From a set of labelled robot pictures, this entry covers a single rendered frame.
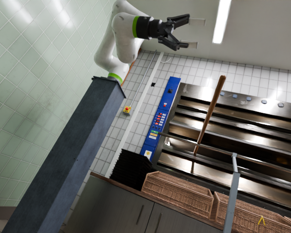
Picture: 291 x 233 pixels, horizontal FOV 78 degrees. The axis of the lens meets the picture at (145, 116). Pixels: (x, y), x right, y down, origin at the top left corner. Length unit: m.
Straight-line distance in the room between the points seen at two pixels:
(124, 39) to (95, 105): 0.56
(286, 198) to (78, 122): 1.97
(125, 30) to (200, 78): 1.90
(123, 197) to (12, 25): 1.44
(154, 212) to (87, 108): 0.91
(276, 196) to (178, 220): 1.08
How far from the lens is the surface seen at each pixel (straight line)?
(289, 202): 2.28
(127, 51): 0.93
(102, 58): 1.50
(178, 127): 2.14
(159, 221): 1.51
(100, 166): 2.31
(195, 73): 2.71
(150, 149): 2.16
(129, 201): 1.57
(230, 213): 1.49
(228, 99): 2.51
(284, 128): 2.45
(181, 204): 1.56
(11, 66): 1.56
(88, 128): 1.23
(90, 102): 1.32
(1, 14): 1.54
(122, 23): 0.89
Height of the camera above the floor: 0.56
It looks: 22 degrees up
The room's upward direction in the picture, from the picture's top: 23 degrees clockwise
